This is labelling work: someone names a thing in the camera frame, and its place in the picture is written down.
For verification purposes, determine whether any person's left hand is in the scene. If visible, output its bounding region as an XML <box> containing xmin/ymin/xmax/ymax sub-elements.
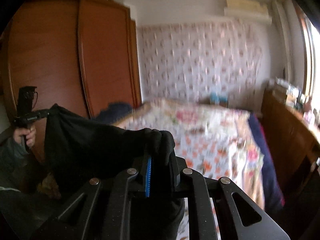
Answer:
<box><xmin>14</xmin><ymin>127</ymin><xmax>37</xmax><ymax>148</ymax></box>

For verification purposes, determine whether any large window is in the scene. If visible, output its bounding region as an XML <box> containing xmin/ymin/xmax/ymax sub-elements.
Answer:
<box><xmin>295</xmin><ymin>7</ymin><xmax>320</xmax><ymax>110</ymax></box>

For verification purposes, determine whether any floral blanket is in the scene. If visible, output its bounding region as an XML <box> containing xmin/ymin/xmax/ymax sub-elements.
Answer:
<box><xmin>112</xmin><ymin>99</ymin><xmax>250</xmax><ymax>140</ymax></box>

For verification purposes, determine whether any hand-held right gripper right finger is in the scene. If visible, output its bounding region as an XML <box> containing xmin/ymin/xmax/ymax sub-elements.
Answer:
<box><xmin>167</xmin><ymin>154</ymin><xmax>290</xmax><ymax>240</ymax></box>

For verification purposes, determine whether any wooden slatted wardrobe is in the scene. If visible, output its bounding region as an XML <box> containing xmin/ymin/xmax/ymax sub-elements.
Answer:
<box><xmin>7</xmin><ymin>0</ymin><xmax>143</xmax><ymax>193</ymax></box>

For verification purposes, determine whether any black printed t-shirt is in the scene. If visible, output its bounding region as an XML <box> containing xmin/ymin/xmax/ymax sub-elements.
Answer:
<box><xmin>45</xmin><ymin>104</ymin><xmax>185</xmax><ymax>240</ymax></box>

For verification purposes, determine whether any navy clothes pile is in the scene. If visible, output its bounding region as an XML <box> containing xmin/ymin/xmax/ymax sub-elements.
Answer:
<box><xmin>96</xmin><ymin>102</ymin><xmax>133</xmax><ymax>125</ymax></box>

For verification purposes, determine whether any orange-print bed sheet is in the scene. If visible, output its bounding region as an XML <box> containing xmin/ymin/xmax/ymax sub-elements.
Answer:
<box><xmin>172</xmin><ymin>120</ymin><xmax>265</xmax><ymax>240</ymax></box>

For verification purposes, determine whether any circle-patterned sheer curtain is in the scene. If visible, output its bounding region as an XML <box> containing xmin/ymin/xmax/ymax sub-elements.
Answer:
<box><xmin>137</xmin><ymin>21</ymin><xmax>272</xmax><ymax>105</ymax></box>

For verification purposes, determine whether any tied patterned window curtain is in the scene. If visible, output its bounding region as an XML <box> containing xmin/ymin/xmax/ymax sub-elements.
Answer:
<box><xmin>272</xmin><ymin>0</ymin><xmax>295</xmax><ymax>80</ymax></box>

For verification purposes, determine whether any navy blanket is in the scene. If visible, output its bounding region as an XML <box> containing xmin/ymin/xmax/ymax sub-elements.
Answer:
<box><xmin>247</xmin><ymin>112</ymin><xmax>285</xmax><ymax>213</ymax></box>

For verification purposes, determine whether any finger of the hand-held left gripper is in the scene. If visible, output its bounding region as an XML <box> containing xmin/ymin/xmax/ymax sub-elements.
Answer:
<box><xmin>35</xmin><ymin>109</ymin><xmax>52</xmax><ymax>122</ymax></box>

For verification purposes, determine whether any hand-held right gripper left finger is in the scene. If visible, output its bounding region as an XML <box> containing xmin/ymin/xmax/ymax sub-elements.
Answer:
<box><xmin>32</xmin><ymin>154</ymin><xmax>153</xmax><ymax>240</ymax></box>

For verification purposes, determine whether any person's left forearm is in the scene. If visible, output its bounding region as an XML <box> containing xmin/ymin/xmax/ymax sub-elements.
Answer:
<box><xmin>0</xmin><ymin>139</ymin><xmax>32</xmax><ymax>175</ymax></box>

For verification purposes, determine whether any wall air conditioner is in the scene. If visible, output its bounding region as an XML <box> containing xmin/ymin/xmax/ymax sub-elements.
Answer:
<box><xmin>224</xmin><ymin>0</ymin><xmax>273</xmax><ymax>23</ymax></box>

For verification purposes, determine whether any low wooden cabinet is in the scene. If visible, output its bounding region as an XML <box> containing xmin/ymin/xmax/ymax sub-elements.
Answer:
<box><xmin>261</xmin><ymin>89</ymin><xmax>320</xmax><ymax>205</ymax></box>

